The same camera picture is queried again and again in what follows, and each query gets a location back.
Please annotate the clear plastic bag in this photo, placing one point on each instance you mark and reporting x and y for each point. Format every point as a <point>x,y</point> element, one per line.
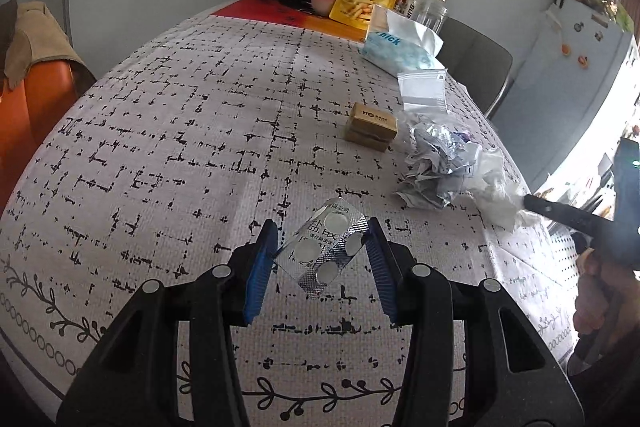
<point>607,2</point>

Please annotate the brown cloth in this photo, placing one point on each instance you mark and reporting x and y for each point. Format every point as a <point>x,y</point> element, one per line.
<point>35,37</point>

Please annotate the red orange table mat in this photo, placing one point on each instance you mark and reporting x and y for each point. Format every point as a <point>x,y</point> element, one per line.
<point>260,14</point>

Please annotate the small brown box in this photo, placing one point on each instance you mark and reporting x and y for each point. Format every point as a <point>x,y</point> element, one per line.
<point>372,122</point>

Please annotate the white zip bag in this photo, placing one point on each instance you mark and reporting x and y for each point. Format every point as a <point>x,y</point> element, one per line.
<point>422,89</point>

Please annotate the silver pill blister pack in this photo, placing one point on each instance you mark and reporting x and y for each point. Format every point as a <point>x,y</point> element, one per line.
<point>320,257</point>

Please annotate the person's right hand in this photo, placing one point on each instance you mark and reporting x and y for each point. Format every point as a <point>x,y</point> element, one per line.
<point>597,297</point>

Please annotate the pale blue fridge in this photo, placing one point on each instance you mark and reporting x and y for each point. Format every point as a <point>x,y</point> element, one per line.
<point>565,97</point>

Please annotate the crumpled foil and plastic wrappers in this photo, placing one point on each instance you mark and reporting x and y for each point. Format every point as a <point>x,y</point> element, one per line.
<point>430,182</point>

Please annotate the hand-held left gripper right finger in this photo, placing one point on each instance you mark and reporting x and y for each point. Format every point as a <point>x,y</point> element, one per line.
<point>380,267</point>

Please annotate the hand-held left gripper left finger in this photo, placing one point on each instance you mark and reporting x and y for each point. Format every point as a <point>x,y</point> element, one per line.
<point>260,277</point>

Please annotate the crumpled silver wrapper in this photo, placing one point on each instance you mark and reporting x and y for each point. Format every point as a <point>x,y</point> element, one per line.
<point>437,137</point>

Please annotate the blue white tissue pack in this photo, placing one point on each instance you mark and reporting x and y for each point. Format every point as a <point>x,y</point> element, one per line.
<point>395,52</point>

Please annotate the grey chair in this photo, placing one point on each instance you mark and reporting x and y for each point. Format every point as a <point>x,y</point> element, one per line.
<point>480,57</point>

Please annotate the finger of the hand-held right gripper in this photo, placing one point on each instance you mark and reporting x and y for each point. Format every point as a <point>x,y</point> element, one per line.
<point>560,212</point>

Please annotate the orange chair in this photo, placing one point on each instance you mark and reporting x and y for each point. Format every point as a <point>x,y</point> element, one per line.
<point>30,117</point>

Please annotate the clear plastic jar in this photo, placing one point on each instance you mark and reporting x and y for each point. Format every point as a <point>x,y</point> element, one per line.
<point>430,7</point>

